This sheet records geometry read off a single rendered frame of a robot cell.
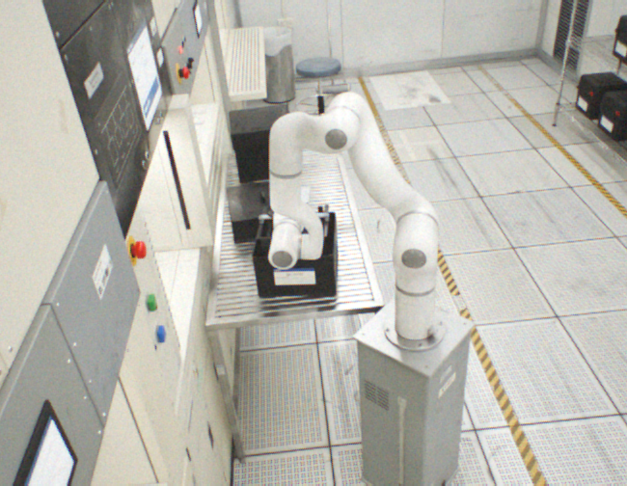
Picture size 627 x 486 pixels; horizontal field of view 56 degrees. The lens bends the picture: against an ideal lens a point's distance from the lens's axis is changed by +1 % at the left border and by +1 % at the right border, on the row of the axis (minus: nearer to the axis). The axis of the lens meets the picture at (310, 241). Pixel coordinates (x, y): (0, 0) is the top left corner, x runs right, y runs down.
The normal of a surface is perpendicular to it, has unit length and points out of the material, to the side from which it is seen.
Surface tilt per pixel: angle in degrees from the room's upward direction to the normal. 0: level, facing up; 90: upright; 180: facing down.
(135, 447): 90
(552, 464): 0
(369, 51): 90
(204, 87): 90
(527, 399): 0
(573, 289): 0
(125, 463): 90
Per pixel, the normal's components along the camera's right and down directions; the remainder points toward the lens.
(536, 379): -0.07, -0.82
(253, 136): 0.15, 0.55
